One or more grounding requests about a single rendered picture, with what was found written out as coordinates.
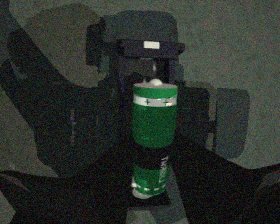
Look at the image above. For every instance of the green cylindrical battery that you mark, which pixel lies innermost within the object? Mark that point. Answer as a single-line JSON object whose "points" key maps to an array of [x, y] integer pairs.
{"points": [[153, 127]]}

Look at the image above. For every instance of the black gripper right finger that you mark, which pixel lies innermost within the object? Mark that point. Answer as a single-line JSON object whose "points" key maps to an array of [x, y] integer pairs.
{"points": [[215, 190]]}

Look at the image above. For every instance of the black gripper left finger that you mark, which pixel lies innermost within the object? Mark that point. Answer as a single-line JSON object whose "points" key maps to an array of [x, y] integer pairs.
{"points": [[97, 195]]}

